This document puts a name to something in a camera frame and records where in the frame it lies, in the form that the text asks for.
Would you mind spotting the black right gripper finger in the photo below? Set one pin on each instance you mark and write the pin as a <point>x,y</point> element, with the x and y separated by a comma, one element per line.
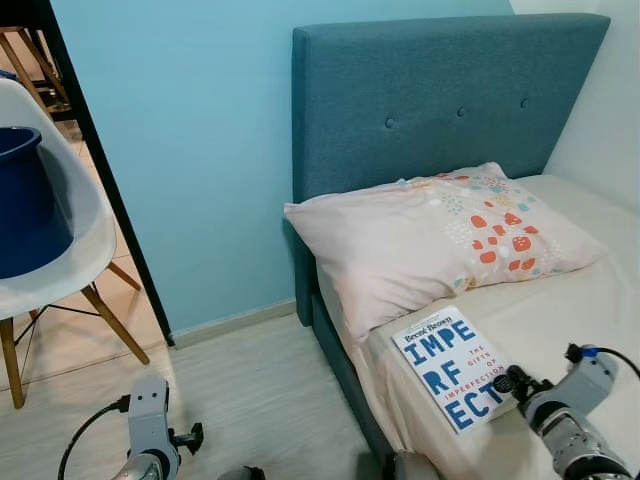
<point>518,392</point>
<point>508,377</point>

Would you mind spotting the white paperback book blue letters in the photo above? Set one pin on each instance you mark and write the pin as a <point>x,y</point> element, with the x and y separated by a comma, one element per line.
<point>440,370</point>

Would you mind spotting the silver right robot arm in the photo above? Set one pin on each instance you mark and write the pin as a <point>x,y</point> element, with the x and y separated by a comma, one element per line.
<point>570,440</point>

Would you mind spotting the robot left leg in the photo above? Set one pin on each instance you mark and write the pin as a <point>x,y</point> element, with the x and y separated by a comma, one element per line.
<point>240,474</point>

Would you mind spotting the pink patterned pillow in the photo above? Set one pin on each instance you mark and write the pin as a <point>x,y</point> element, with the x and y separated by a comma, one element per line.
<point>400,240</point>

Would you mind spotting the white chair wooden legs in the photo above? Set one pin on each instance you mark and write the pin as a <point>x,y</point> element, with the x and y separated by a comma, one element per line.
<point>85,230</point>

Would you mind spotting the dark blue bucket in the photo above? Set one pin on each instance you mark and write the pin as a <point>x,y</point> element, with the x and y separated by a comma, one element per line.
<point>25,210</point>

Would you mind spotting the teal upholstered headboard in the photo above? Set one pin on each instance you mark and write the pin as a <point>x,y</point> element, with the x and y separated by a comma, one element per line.
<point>450,100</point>

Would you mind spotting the wooden table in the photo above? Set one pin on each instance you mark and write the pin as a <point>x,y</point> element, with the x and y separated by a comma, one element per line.
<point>30,70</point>

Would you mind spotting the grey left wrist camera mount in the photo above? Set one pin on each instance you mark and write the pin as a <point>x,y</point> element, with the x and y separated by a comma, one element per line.
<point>150,415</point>

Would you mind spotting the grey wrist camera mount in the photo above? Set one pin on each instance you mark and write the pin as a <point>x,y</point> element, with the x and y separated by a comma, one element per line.
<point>590,378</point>
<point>150,415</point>

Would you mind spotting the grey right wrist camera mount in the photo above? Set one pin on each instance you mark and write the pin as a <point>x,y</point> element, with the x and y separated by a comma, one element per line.
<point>590,378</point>

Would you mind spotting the black door frame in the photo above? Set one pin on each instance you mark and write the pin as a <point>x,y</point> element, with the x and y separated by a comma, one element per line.
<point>103,170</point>

